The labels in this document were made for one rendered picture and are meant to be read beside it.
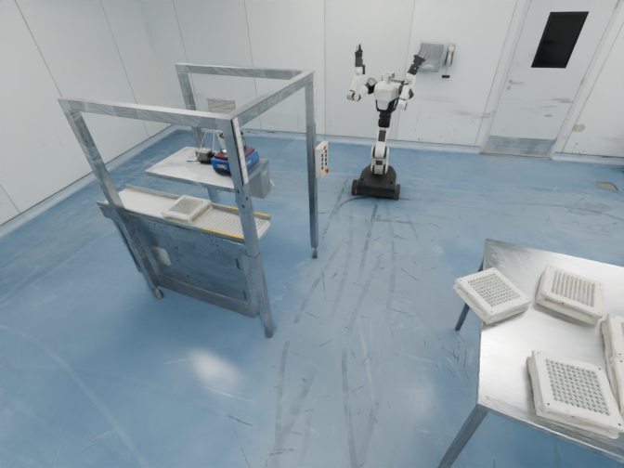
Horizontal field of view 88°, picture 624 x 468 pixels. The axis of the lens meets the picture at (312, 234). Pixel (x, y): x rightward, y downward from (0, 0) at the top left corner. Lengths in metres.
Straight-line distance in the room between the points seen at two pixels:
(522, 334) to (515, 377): 0.24
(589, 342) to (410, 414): 1.08
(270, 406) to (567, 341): 1.69
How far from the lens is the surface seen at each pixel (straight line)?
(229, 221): 2.30
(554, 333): 1.90
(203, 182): 1.89
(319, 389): 2.43
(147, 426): 2.59
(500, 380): 1.63
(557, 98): 5.72
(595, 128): 6.04
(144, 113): 1.94
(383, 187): 4.04
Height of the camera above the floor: 2.18
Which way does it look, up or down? 38 degrees down
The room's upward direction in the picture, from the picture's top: 2 degrees counter-clockwise
